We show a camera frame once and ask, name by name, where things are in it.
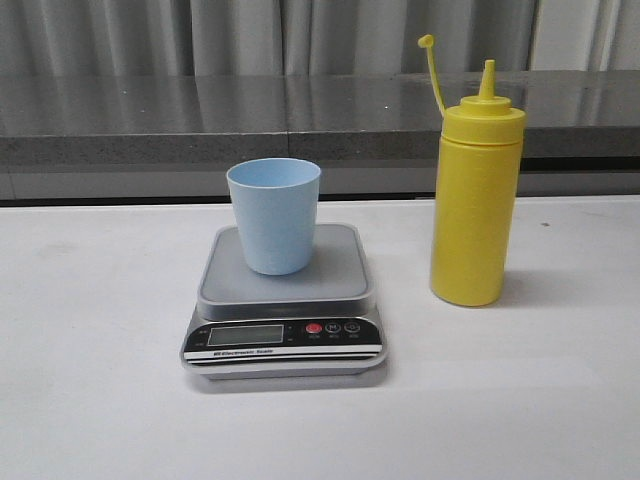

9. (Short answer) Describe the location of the light blue plastic cup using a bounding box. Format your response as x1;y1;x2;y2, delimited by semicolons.
226;158;321;275

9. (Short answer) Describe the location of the yellow squeeze bottle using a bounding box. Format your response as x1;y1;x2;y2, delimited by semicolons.
418;34;526;307

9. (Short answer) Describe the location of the silver electronic kitchen scale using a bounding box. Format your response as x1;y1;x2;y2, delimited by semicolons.
180;223;388;380

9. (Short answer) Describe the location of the grey stone counter ledge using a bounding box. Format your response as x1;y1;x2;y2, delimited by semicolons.
1;71;639;205

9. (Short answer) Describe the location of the grey curtain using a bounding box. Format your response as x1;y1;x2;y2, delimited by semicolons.
1;1;639;76

